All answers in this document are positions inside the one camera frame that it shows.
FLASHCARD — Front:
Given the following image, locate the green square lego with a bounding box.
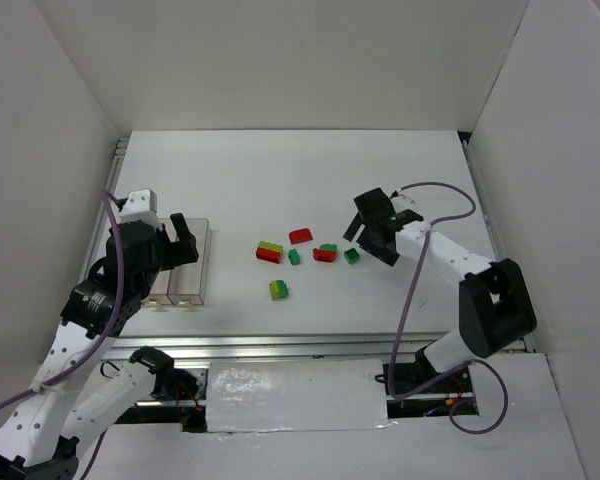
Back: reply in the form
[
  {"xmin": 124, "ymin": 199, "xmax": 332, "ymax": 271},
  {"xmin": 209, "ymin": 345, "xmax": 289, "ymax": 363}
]
[{"xmin": 344, "ymin": 248, "xmax": 360, "ymax": 265}]

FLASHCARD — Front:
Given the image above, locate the small green lego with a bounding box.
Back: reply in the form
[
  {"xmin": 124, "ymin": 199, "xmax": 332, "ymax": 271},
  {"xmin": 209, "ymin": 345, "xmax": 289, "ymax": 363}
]
[{"xmin": 288, "ymin": 249, "xmax": 301, "ymax": 266}]

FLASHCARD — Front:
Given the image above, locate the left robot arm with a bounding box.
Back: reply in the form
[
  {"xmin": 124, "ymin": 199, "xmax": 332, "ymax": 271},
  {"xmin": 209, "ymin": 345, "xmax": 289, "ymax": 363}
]
[{"xmin": 0, "ymin": 213, "xmax": 199, "ymax": 479}]

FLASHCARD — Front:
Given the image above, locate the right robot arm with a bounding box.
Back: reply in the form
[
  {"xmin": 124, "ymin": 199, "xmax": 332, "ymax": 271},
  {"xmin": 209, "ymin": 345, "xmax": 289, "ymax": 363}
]
[{"xmin": 343, "ymin": 187, "xmax": 537, "ymax": 400}]

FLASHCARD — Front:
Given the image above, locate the red and green round lego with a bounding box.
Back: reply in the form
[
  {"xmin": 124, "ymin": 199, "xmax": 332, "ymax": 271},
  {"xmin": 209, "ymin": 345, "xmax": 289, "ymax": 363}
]
[{"xmin": 312, "ymin": 243, "xmax": 338, "ymax": 263}]

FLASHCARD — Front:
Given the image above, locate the clear container middle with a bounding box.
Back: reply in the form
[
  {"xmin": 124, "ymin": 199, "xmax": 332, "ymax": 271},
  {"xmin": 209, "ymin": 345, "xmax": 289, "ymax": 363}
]
[{"xmin": 142, "ymin": 271, "xmax": 172, "ymax": 308}]

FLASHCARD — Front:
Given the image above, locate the clear container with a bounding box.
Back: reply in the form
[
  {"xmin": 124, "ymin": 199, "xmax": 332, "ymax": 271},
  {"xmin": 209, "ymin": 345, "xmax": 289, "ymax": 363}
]
[
  {"xmin": 142, "ymin": 271, "xmax": 172, "ymax": 308},
  {"xmin": 167, "ymin": 218, "xmax": 212, "ymax": 307}
]

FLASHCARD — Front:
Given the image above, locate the clear container right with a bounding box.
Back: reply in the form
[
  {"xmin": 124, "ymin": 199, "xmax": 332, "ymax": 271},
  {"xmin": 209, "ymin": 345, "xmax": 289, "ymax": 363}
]
[{"xmin": 167, "ymin": 218, "xmax": 212, "ymax": 307}]

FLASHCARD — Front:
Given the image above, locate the red curved lego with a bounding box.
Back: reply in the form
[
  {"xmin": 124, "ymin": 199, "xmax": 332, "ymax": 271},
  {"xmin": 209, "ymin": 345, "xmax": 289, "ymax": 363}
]
[{"xmin": 288, "ymin": 228, "xmax": 313, "ymax": 245}]

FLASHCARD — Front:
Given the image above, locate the red and lime lego stack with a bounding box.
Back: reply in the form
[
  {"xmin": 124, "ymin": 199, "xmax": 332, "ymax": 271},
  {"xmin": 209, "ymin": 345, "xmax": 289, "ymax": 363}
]
[{"xmin": 255, "ymin": 241, "xmax": 283, "ymax": 264}]

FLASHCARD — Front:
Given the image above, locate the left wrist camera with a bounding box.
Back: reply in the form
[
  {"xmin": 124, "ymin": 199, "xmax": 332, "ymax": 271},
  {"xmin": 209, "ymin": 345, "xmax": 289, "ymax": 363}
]
[{"xmin": 119, "ymin": 189, "xmax": 157, "ymax": 224}]

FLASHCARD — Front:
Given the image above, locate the aluminium rail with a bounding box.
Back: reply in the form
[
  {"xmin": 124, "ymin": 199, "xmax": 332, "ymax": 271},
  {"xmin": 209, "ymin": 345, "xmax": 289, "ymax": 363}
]
[{"xmin": 99, "ymin": 332, "xmax": 536, "ymax": 362}]

